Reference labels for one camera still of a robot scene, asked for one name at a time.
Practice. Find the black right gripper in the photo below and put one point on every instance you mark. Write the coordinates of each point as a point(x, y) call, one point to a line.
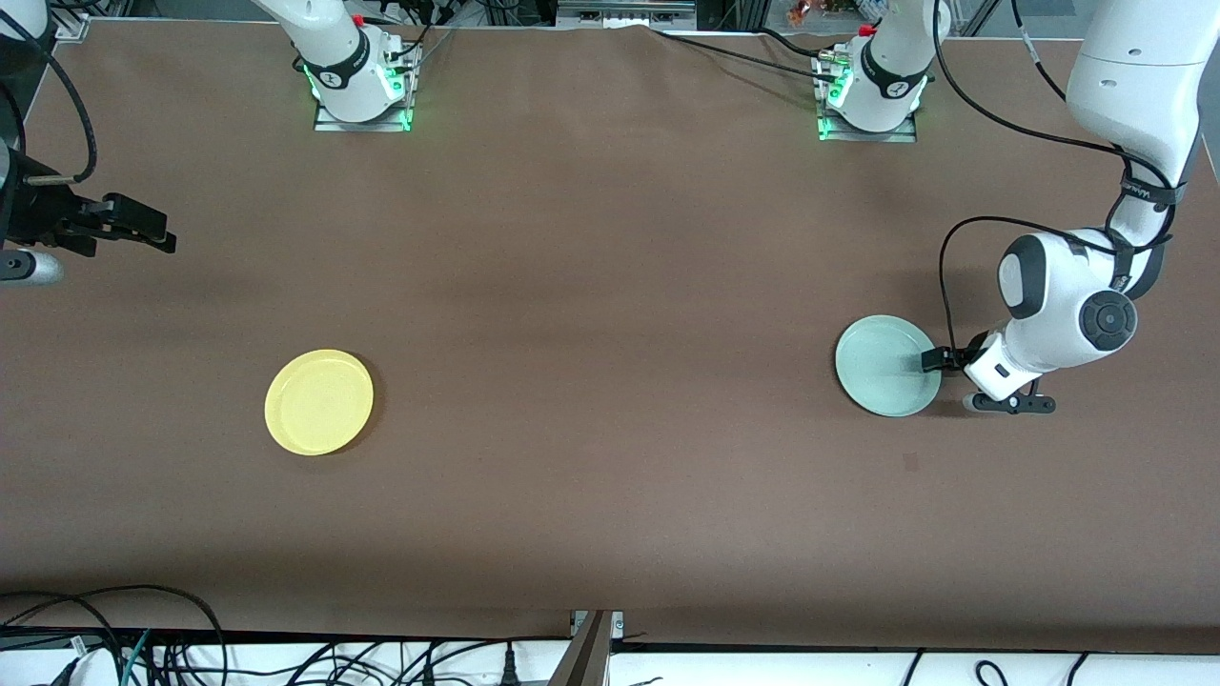
point(36, 213)

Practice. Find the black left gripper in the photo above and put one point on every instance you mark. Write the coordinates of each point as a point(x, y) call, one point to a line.
point(975, 345)

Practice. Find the pale green round plate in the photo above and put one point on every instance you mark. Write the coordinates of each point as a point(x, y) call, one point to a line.
point(882, 367)

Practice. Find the yellow round plate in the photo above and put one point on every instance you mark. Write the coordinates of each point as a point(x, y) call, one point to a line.
point(318, 402)

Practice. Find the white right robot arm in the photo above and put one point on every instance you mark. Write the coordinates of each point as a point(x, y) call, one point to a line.
point(338, 48)

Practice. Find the orange object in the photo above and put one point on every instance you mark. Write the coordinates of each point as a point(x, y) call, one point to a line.
point(820, 10)

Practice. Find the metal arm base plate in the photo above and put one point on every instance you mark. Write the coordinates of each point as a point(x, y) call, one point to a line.
point(324, 124)
point(901, 136)

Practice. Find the aluminium corner bracket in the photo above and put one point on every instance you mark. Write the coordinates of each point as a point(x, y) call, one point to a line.
point(71, 27)

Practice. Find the metal table bracket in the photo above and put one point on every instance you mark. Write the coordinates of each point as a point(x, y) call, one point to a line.
point(586, 653)

